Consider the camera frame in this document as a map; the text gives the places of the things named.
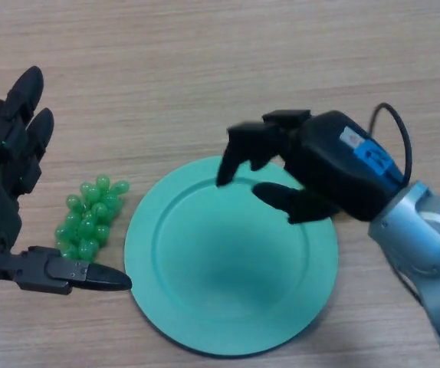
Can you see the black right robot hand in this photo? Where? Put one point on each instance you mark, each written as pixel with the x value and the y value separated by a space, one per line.
pixel 335 165

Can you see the green round plate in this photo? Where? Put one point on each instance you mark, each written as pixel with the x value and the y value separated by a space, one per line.
pixel 224 276

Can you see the green grape bunch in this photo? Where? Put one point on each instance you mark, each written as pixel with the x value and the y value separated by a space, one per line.
pixel 86 226

